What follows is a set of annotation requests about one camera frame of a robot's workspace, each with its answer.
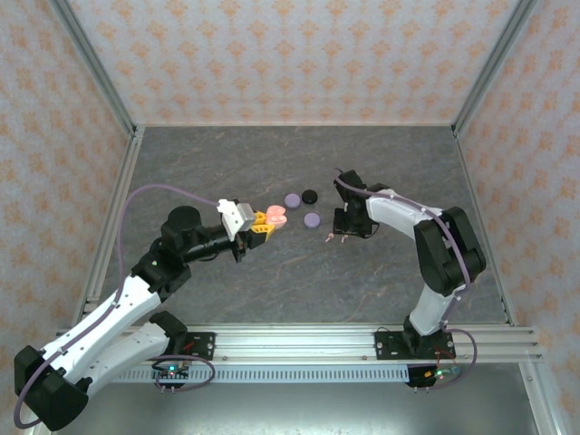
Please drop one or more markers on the pink round charging case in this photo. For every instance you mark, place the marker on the pink round charging case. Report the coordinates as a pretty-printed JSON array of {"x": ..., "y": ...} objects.
[{"x": 277, "y": 217}]

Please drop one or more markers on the purple round charging case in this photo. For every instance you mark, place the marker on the purple round charging case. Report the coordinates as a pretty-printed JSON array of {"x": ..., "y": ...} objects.
[
  {"x": 292, "y": 200},
  {"x": 312, "y": 219}
]

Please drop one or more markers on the black round charging case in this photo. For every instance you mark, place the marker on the black round charging case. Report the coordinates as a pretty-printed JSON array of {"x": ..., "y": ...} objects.
[{"x": 309, "y": 196}]

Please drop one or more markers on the left black-white robot arm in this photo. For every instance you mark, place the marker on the left black-white robot arm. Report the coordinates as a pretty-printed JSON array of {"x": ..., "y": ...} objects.
[{"x": 104, "y": 321}]

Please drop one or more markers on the right black-white robot arm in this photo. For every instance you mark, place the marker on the right black-white robot arm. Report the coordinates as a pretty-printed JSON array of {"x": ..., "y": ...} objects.
[{"x": 448, "y": 254}]

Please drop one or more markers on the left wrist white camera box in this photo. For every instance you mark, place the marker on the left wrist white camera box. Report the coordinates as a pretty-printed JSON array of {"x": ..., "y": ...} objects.
[{"x": 235, "y": 217}]

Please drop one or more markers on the left aluminium side rail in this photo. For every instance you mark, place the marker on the left aluminium side rail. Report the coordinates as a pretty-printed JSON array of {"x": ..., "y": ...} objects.
[{"x": 127, "y": 167}]

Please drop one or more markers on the aluminium side rail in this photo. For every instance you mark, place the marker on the aluminium side rail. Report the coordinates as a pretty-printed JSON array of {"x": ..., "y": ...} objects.
[
  {"x": 127, "y": 167},
  {"x": 466, "y": 172}
]

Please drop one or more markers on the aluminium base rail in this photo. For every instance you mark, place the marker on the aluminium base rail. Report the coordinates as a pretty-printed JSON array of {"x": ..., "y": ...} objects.
[{"x": 294, "y": 344}]

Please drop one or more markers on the right aluminium side rail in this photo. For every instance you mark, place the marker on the right aluminium side rail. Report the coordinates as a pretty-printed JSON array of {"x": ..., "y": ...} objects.
[{"x": 466, "y": 172}]

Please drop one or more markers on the left aluminium frame post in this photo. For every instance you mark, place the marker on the left aluminium frame post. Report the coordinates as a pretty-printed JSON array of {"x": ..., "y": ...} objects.
[{"x": 97, "y": 68}]

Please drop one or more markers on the aluminium frame post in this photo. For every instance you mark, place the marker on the aluminium frame post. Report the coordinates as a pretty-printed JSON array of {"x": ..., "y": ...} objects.
[
  {"x": 494, "y": 63},
  {"x": 97, "y": 68}
]

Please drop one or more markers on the right aluminium frame post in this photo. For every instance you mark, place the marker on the right aluminium frame post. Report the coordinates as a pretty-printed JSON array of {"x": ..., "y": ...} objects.
[{"x": 494, "y": 63}]

